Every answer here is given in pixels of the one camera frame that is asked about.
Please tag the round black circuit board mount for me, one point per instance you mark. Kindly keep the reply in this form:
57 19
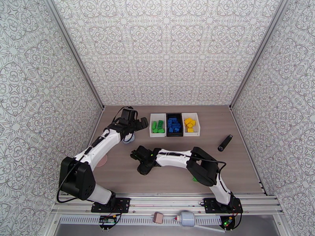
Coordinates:
228 221

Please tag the green circuit board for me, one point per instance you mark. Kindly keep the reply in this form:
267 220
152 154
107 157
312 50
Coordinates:
107 220

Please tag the white plastic bin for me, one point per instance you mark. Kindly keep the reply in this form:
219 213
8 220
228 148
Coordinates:
158 135
190 134

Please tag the pink square block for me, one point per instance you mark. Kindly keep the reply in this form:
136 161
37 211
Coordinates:
158 217

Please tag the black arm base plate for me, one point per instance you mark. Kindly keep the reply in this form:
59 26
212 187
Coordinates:
209 205
123 204

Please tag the white flat bar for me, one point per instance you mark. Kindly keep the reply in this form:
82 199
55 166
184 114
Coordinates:
209 228

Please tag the black plastic bin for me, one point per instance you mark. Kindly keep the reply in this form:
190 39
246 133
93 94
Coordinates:
174 135

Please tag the white blue cylinder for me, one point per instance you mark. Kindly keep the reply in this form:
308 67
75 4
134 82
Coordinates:
187 218

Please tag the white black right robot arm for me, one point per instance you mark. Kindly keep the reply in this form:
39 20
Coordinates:
172 159

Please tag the aluminium table side rail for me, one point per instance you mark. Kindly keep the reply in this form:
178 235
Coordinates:
99 118
237 124

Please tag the thin aluminium wall rail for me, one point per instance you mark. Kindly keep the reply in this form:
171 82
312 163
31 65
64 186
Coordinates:
167 105

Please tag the small white square clock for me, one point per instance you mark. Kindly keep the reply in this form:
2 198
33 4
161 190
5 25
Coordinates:
130 142

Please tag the yellow lego brick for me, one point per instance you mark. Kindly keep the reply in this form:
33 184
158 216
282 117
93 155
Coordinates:
188 120
187 125
192 123
190 130

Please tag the black cylindrical device with clip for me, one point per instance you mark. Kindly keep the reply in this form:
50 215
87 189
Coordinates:
225 143

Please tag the pink pen cup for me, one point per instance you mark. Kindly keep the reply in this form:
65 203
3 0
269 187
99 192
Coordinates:
103 162

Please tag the long aluminium base rail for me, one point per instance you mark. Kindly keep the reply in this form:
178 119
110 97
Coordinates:
167 202

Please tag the aluminium corner post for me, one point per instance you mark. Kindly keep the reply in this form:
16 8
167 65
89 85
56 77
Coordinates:
74 51
258 51

